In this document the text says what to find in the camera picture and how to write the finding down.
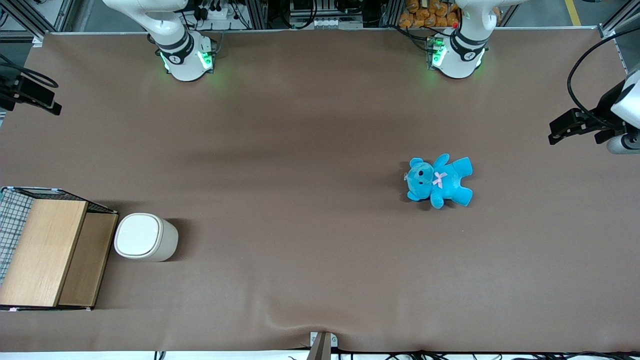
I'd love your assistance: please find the blue teddy bear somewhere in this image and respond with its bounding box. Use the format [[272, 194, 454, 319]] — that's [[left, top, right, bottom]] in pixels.
[[404, 153, 474, 210]]

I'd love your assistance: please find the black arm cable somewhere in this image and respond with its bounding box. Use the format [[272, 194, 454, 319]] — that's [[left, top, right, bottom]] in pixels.
[[0, 52, 60, 89], [567, 25, 640, 118]]

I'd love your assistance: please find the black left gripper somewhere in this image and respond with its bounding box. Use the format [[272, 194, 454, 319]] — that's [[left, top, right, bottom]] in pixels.
[[548, 80, 628, 146]]

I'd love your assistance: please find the metal table clamp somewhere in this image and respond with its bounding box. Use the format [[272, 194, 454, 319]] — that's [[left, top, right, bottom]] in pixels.
[[306, 331, 339, 360]]

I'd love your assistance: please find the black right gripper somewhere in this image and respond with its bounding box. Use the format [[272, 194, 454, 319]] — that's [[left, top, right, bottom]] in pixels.
[[0, 65, 63, 116]]

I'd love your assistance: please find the orange plush toys pile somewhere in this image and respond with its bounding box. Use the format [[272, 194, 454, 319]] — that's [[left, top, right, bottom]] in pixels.
[[398, 0, 501, 29]]

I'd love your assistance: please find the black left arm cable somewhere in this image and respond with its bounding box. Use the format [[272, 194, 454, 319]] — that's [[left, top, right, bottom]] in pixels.
[[567, 25, 640, 118]]

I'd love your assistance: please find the white lidded trash can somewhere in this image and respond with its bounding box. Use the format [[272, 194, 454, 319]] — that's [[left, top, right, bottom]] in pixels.
[[114, 212, 179, 263]]

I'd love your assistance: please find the brown table cover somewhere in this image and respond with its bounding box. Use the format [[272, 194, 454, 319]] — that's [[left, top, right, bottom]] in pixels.
[[0, 27, 640, 353]]

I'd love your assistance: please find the white power strip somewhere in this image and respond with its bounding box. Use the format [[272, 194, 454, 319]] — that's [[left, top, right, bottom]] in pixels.
[[199, 4, 237, 22]]

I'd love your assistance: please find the black wire basket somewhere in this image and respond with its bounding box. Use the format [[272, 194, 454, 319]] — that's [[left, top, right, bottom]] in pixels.
[[0, 186, 91, 286]]

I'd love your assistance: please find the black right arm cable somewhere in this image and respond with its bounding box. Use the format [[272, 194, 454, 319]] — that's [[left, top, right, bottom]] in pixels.
[[0, 52, 60, 89]]

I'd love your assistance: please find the wooden shelf wire rack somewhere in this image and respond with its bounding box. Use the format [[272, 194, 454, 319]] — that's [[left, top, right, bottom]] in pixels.
[[0, 199, 119, 312]]

